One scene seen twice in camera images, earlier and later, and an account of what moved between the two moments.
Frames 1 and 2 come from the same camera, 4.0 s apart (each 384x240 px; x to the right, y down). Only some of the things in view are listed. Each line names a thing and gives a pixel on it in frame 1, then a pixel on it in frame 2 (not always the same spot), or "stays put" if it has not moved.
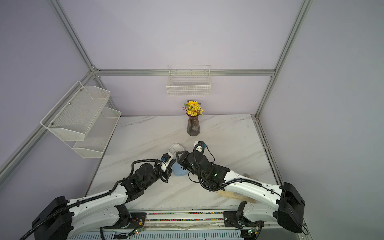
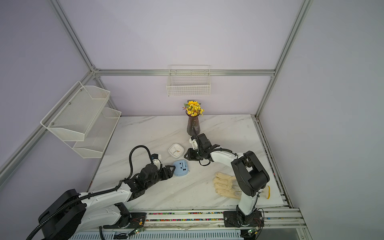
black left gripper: x=169 y=170 stays put
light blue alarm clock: x=178 y=169 stays put
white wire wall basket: x=189 y=80 stays put
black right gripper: x=185 y=159 to x=191 y=155
